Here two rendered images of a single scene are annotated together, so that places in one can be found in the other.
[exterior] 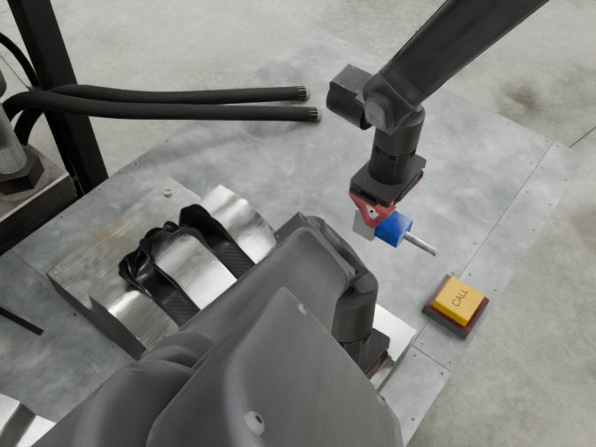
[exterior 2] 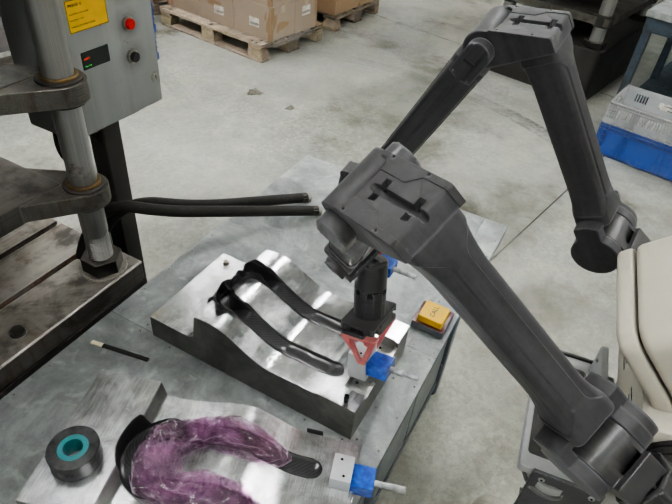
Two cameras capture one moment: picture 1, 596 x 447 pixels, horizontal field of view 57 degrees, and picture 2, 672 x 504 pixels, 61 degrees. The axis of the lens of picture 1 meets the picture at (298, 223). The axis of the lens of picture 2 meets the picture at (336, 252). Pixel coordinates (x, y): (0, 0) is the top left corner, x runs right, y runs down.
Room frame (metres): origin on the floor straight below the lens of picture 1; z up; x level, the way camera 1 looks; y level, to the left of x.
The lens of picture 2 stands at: (-0.46, 0.13, 1.79)
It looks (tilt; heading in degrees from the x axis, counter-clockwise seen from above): 40 degrees down; 351
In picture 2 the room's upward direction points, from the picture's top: 6 degrees clockwise
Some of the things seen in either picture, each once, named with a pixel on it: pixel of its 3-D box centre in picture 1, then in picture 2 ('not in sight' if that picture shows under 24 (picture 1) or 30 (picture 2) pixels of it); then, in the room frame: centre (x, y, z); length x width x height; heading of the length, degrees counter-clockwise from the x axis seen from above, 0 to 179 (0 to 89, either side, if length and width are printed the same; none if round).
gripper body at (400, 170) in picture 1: (391, 160); not in sight; (0.53, -0.12, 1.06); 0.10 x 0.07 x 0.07; 146
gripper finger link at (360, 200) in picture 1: (379, 199); not in sight; (0.52, -0.11, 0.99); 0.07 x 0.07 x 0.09; 55
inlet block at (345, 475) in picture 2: not in sight; (368, 481); (0.03, -0.05, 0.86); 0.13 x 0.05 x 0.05; 73
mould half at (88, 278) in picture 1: (223, 302); (279, 323); (0.40, 0.10, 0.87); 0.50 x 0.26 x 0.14; 56
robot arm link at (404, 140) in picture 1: (395, 123); not in sight; (0.53, -0.11, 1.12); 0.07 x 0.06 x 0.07; 51
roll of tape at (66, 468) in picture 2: not in sight; (75, 453); (0.07, 0.43, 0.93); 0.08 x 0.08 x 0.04
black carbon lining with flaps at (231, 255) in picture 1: (225, 296); (283, 313); (0.38, 0.09, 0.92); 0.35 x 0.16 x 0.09; 56
